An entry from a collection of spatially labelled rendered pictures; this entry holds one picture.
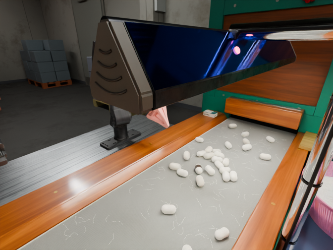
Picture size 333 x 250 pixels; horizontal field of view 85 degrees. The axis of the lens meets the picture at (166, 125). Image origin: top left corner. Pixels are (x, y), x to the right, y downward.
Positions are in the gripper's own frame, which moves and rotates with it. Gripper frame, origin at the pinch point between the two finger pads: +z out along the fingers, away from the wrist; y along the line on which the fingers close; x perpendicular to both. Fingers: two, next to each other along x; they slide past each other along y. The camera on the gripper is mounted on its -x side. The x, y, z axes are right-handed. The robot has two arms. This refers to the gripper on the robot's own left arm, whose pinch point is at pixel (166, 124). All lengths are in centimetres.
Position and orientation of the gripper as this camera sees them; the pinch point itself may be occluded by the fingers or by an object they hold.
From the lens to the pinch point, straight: 58.6
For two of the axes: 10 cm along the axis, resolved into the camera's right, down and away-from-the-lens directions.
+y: 6.7, -3.0, 6.7
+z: 5.6, 8.0, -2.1
